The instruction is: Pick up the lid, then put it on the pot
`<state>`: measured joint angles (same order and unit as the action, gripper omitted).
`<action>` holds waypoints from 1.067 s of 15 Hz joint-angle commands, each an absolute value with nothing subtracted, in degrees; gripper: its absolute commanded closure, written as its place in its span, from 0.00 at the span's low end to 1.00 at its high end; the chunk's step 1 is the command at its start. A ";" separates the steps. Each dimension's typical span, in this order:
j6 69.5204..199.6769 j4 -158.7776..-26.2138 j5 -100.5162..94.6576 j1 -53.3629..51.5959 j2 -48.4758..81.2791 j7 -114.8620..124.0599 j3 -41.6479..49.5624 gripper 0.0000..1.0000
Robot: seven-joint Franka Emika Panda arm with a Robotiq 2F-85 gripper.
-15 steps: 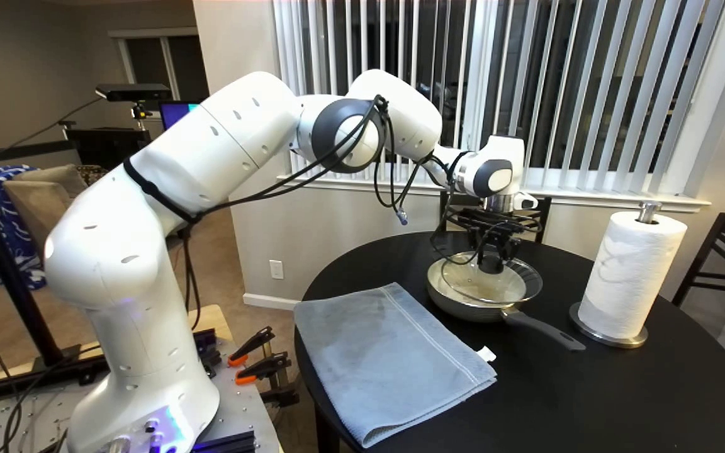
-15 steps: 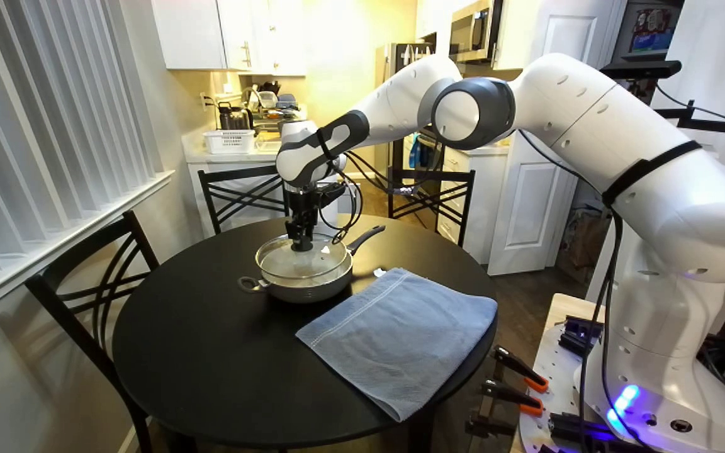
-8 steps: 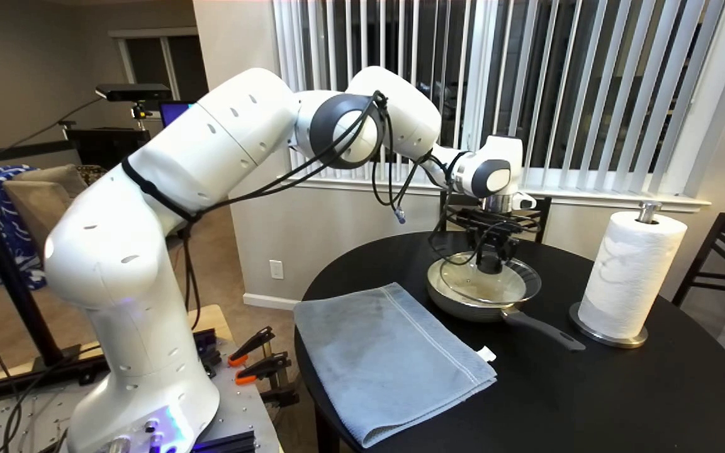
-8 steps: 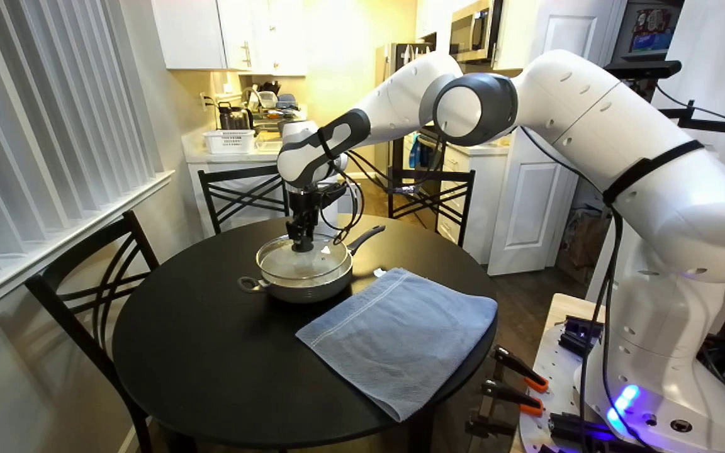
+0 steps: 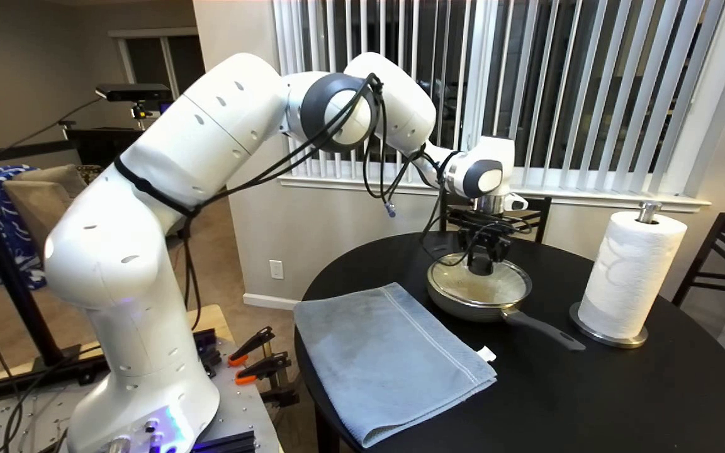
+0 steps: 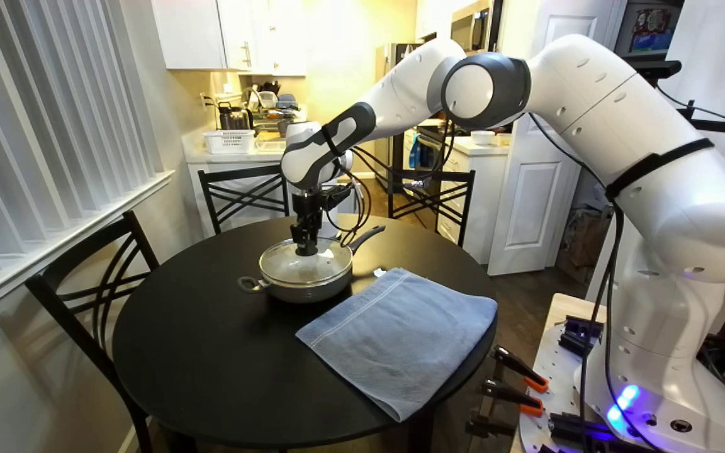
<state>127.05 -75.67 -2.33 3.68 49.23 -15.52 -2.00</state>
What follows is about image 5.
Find glass lid with black knob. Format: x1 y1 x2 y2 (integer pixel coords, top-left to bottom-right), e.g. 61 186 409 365
426 248 534 310

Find black blue mounting clamp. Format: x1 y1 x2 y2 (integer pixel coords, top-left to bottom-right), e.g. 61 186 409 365
191 326 223 378
194 427 257 453

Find white paper towel roll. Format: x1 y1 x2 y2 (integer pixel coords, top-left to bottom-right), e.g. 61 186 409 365
577 208 690 342

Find white vertical window blinds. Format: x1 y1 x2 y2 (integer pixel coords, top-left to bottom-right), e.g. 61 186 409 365
269 0 725 201

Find blue cloth towel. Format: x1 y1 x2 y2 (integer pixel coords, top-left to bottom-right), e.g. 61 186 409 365
291 280 501 451

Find black clamp with orange tips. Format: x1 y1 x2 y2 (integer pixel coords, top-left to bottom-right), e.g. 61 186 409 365
234 350 295 389
227 321 280 369

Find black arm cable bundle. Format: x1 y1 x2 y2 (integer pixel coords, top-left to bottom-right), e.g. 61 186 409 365
108 69 515 336

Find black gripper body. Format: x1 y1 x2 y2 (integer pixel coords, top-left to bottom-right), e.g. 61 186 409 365
461 212 517 251

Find black tripod stand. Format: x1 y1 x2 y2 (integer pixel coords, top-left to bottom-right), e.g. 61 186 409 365
0 142 74 375

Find blue patterned cushion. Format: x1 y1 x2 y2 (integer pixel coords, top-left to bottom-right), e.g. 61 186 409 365
0 161 50 291

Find black metal chair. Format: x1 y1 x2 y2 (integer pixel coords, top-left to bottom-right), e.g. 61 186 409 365
438 190 553 247
670 208 725 310

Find black camera on stand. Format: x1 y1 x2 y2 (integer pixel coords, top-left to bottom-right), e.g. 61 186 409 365
92 81 173 108

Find white pan with black handle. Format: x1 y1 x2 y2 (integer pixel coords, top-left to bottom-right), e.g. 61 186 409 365
422 254 592 355

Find white robot base table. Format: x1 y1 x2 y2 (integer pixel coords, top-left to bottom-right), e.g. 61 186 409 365
0 302 286 453

